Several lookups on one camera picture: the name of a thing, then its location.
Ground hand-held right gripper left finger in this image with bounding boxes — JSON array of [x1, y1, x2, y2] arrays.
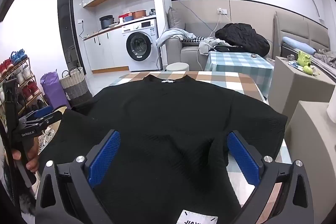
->
[[35, 130, 121, 224]]

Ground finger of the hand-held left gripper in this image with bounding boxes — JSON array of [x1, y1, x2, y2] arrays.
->
[[18, 105, 54, 123], [22, 110, 65, 130]]

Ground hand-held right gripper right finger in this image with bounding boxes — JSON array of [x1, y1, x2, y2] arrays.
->
[[227, 130, 314, 224]]

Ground black t-shirt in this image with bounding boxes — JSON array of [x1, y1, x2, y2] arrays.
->
[[38, 74, 288, 224]]

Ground grey clothes heap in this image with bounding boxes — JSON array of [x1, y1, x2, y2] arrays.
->
[[198, 37, 227, 55]]

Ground person's left hand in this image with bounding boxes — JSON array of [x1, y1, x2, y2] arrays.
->
[[12, 143, 40, 173]]

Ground purple bag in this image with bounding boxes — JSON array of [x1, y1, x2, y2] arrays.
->
[[40, 71, 71, 109]]

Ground woven laundry basket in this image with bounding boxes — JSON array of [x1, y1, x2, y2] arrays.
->
[[60, 67, 92, 106]]

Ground shoe rack with shoes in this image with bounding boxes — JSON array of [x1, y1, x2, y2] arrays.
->
[[0, 49, 48, 114]]

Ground person's dark fuzzy clothing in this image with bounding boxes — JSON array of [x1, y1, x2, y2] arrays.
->
[[0, 132, 36, 224]]

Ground cardboard box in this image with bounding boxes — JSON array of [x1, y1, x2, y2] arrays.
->
[[268, 56, 336, 115], [285, 100, 336, 224]]

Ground white printed label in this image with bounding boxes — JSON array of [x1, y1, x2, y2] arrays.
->
[[176, 210, 219, 224]]

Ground brown blue checked tablecloth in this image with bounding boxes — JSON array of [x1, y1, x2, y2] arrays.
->
[[115, 70, 293, 224]]

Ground dark door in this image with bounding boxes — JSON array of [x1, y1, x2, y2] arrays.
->
[[57, 0, 86, 75]]

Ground white kitchen base cabinets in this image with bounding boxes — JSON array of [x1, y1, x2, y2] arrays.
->
[[83, 23, 129, 71]]

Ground teal checked tablecloth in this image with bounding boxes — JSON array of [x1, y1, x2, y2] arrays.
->
[[205, 52, 275, 98]]

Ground black cooking pot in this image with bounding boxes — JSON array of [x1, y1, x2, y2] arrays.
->
[[99, 15, 115, 29]]

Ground white washing machine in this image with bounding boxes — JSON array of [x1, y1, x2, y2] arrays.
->
[[121, 17, 161, 72]]

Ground round white stool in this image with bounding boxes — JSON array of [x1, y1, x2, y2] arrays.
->
[[166, 62, 190, 72]]

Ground grey sofa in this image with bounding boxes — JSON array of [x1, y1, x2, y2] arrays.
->
[[165, 28, 268, 71]]

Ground green toy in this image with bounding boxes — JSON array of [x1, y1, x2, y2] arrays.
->
[[297, 50, 314, 75]]

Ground black puffer jacket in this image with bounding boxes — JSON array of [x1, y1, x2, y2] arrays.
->
[[215, 22, 271, 56]]

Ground light blue pillow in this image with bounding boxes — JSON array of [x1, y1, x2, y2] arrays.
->
[[282, 36, 317, 55]]

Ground houndstooth cushion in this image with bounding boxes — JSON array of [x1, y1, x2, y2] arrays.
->
[[182, 35, 209, 44]]

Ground grey crumpled bedding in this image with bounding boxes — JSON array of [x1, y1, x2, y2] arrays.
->
[[314, 49, 336, 68]]

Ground light blue blanket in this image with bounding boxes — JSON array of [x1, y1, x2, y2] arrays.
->
[[156, 28, 196, 47]]

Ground grey upholstered bed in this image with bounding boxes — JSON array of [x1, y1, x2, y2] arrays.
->
[[273, 11, 336, 69]]

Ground grey cushion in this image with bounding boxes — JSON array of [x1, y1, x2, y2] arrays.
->
[[167, 6, 185, 30]]

